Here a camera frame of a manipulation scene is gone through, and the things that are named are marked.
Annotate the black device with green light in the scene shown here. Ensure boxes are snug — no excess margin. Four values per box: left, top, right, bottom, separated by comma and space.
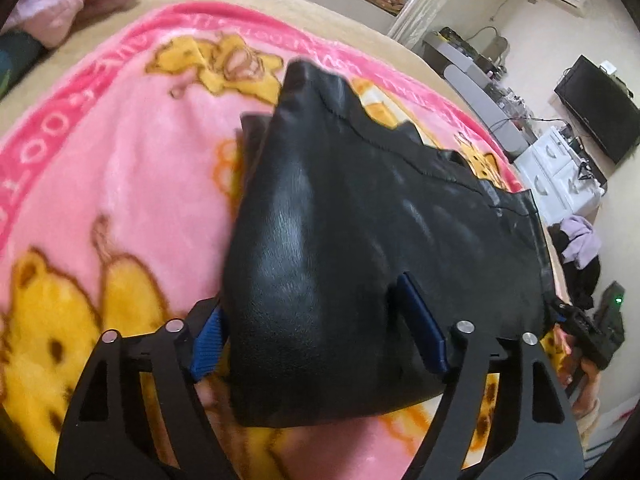
594, 281, 625, 358

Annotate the black wall television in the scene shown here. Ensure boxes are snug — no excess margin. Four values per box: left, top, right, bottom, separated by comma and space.
554, 55, 639, 164

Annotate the lilac garment on chair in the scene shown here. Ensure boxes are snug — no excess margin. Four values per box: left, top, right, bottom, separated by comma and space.
560, 216, 602, 270

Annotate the black leather jacket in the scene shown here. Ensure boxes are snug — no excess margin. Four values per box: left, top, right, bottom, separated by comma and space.
222, 60, 554, 427

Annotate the person's right hand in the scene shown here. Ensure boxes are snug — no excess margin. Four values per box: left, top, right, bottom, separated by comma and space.
553, 324, 601, 418

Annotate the dark blue patterned pillow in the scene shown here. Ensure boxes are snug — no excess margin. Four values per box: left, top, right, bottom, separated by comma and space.
0, 30, 47, 98

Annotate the pink cartoon fleece blanket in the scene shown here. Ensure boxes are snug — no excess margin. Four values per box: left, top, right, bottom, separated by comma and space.
0, 0, 566, 480

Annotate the grey white low desk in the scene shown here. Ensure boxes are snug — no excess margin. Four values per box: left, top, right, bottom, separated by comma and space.
422, 32, 535, 162

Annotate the white drawer cabinet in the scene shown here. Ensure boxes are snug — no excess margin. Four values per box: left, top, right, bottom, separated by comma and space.
513, 126, 605, 226

